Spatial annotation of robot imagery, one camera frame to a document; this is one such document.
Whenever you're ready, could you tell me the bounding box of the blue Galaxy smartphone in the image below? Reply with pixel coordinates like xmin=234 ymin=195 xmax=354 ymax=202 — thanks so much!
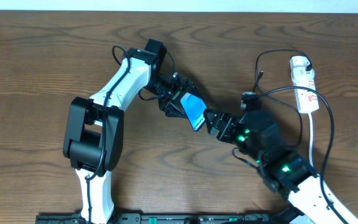
xmin=180 ymin=93 xmax=207 ymax=131

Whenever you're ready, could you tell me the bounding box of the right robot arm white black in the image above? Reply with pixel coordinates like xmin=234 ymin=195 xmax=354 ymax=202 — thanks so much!
xmin=204 ymin=109 xmax=358 ymax=223

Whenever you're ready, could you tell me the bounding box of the white power strip cord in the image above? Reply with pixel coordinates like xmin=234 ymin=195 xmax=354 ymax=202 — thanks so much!
xmin=307 ymin=112 xmax=314 ymax=168

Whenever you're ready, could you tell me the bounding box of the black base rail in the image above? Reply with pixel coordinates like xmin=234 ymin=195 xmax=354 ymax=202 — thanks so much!
xmin=35 ymin=213 xmax=289 ymax=224

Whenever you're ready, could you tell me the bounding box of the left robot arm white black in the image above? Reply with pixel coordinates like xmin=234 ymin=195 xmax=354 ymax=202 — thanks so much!
xmin=63 ymin=39 xmax=207 ymax=223

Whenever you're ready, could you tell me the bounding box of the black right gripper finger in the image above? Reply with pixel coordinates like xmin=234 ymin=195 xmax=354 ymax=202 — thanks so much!
xmin=206 ymin=121 xmax=219 ymax=135
xmin=203 ymin=109 xmax=223 ymax=123

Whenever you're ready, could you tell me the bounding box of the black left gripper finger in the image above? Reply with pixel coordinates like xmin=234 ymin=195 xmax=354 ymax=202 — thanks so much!
xmin=165 ymin=102 xmax=187 ymax=118
xmin=184 ymin=81 xmax=204 ymax=100

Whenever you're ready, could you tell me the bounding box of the white power strip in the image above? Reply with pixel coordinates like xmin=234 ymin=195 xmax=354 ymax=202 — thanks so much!
xmin=290 ymin=56 xmax=319 ymax=114

